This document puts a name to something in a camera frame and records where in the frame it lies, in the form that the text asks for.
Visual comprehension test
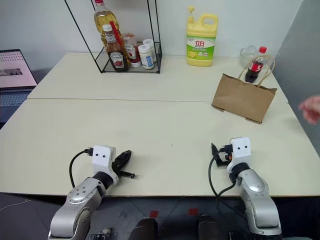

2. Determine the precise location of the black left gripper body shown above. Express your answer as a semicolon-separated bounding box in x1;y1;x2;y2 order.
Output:
111;155;127;177

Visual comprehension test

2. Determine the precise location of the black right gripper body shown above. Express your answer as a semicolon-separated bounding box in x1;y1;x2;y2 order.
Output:
215;143;234;168

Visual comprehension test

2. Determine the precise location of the brown paper bag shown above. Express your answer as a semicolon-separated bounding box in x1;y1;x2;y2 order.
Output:
211;55;278;124

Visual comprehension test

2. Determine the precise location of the person's bare hand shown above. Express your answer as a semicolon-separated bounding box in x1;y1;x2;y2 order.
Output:
298;94;320;126

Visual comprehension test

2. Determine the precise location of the dark rounded shape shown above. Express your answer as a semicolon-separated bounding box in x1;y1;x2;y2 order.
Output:
129;216;160;240
198;214;221;240

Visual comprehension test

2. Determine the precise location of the cola bottle with red cap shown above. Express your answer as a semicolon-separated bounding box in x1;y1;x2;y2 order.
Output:
244;46;268;84

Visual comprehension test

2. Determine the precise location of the clear glass bowl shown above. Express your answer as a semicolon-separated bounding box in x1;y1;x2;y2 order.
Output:
240;44;260;67

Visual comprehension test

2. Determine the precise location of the white jar with blue label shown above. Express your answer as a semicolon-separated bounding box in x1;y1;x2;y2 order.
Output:
138;44;155;70

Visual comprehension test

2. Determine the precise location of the dark glass ketchup bottle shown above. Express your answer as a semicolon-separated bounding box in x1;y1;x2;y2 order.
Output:
102;24;130;73

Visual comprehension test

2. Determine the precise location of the red squeeze ketchup bottle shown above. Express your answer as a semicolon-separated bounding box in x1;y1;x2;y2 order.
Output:
122;33;142;69

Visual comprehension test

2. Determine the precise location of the yellow dish soap bottle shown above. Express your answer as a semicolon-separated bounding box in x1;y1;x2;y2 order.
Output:
185;5;219;68

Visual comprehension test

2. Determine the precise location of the cooking oil bottle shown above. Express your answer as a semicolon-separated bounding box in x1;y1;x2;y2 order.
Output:
93;0;123;48

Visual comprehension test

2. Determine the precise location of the open laptop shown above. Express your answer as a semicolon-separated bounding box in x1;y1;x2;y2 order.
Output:
0;48;38;123

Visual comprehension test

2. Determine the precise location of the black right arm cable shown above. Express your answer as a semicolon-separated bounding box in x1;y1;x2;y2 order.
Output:
208;155;251;237

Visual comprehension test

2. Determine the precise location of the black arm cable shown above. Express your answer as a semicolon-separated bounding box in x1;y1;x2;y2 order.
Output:
69;147;94;189
208;155;251;237

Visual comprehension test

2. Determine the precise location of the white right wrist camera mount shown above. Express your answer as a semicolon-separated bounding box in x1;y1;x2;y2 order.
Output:
226;136;252;174

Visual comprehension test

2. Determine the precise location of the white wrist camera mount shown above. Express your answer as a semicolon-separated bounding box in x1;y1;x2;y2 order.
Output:
226;136;252;174
91;144;117;186

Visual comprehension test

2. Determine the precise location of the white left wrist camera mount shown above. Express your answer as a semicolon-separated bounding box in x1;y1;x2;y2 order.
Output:
91;144;117;186

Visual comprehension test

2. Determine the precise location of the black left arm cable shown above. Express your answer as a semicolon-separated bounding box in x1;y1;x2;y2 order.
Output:
69;147;94;189

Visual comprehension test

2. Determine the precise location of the black wire frame rack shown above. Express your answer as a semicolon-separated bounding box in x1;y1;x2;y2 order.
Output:
64;0;163;75

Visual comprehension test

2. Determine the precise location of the white floor cable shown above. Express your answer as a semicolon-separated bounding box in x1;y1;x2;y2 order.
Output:
0;198;29;211

